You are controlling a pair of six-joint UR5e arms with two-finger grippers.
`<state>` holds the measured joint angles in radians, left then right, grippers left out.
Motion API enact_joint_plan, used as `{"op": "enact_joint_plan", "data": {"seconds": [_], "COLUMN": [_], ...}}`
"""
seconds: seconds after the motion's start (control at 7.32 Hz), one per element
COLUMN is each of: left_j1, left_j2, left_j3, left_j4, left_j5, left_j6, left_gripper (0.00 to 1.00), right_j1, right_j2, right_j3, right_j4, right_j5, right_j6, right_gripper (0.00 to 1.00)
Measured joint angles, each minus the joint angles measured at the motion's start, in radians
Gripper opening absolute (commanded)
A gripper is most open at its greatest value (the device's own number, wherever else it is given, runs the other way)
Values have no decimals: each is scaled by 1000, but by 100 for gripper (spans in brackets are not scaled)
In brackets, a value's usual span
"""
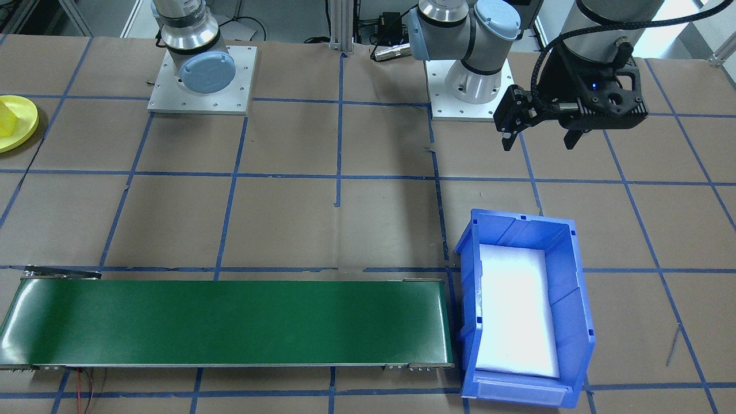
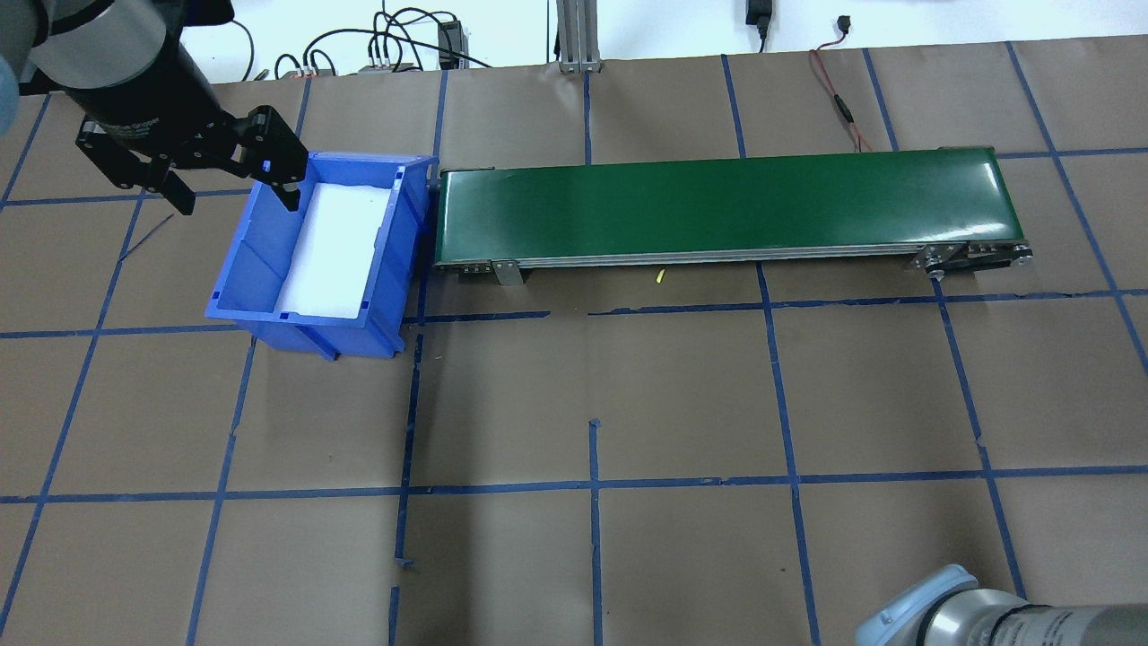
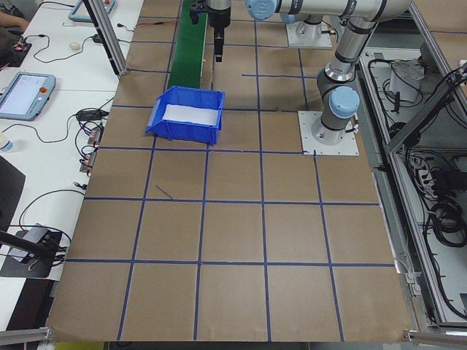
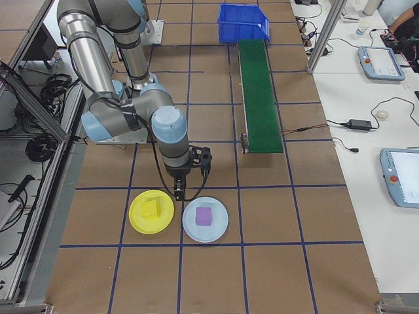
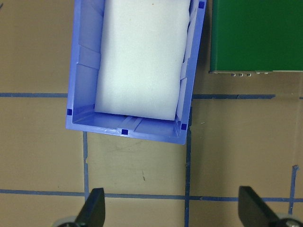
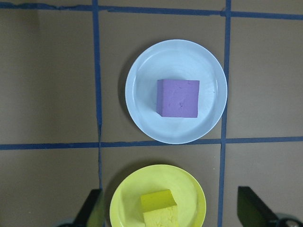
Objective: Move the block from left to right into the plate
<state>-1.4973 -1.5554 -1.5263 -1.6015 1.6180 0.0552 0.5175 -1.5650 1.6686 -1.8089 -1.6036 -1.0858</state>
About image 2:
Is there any green conveyor belt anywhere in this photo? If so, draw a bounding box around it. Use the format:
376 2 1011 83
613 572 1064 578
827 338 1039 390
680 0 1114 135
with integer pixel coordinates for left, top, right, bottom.
433 145 1034 288

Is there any white foam pad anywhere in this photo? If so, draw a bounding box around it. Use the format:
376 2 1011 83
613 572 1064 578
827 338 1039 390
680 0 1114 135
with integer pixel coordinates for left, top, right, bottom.
274 179 396 319

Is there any blue plastic storage bin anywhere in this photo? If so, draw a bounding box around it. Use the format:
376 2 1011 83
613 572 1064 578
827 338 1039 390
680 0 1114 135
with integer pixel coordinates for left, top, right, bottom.
204 151 440 362

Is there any aluminium profile post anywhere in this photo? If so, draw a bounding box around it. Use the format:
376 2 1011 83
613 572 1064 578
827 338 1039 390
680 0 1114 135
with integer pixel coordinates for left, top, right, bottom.
556 0 604 74

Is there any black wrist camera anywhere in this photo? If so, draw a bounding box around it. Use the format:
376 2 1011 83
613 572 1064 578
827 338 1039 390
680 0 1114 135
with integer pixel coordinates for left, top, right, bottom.
148 0 236 28

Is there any red and black cable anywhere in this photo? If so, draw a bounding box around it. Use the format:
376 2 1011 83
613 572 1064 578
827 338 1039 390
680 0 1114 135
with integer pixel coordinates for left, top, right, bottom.
809 13 875 153

